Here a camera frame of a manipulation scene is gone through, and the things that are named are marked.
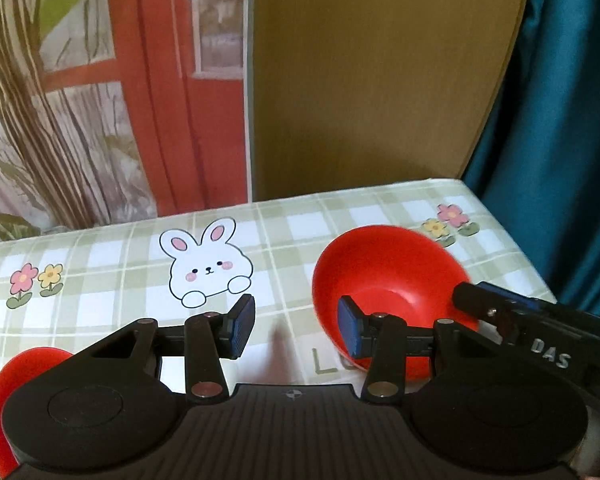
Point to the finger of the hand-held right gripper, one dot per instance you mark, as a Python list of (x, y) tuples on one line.
[(480, 302)]

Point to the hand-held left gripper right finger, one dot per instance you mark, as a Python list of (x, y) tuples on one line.
[(349, 327)]

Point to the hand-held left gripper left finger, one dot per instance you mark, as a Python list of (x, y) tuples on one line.
[(242, 325)]

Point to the red plastic bowl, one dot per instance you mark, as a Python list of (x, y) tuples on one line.
[(380, 265), (10, 400)]

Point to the checked rabbit print tablecloth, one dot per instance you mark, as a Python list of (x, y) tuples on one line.
[(290, 240)]

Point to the teal curtain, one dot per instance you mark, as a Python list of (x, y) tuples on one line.
[(570, 135)]

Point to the yellow-brown wooden board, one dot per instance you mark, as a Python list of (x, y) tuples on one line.
[(380, 85)]

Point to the printed room scene wall cloth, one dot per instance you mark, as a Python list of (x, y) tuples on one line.
[(130, 110)]

